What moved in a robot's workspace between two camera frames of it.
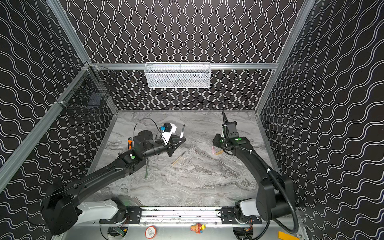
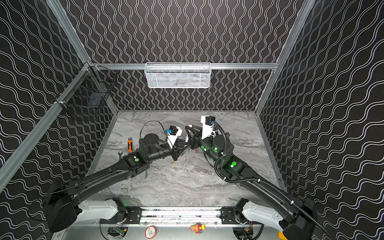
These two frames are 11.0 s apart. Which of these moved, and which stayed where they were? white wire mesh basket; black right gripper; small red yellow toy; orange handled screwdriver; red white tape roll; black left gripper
Moved: black right gripper; black left gripper
Stayed: orange handled screwdriver; small red yellow toy; white wire mesh basket; red white tape roll
